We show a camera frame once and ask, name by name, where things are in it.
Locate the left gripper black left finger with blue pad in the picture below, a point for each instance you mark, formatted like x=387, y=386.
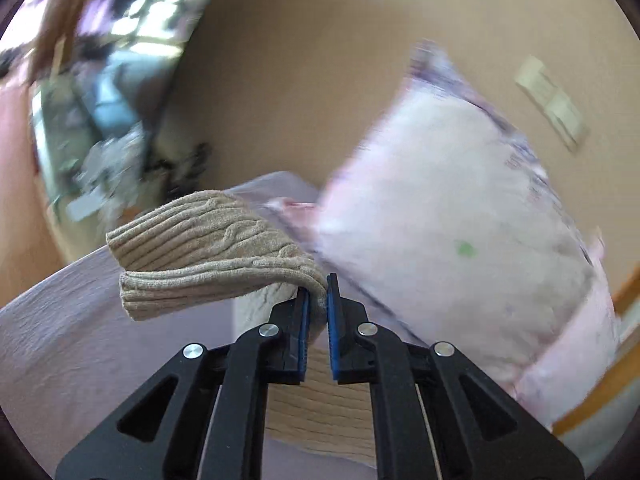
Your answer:
x=202, y=414

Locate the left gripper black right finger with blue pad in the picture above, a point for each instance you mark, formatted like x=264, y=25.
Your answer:
x=435, y=414

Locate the beige cable knit sweater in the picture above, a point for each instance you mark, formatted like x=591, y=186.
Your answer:
x=210, y=246

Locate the pink star pattern pillow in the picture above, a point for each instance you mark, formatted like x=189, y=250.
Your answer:
x=570, y=354

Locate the lilac bed sheet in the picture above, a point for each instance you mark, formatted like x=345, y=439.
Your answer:
x=70, y=354

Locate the pale pink floral pillow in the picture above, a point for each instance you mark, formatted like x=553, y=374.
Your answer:
x=440, y=135

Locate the cluttered window area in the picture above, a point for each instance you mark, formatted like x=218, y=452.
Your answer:
x=99, y=76

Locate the wooden wall niche frame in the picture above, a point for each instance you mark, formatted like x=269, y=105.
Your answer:
x=603, y=431

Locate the wall switch panel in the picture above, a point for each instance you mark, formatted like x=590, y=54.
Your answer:
x=553, y=102

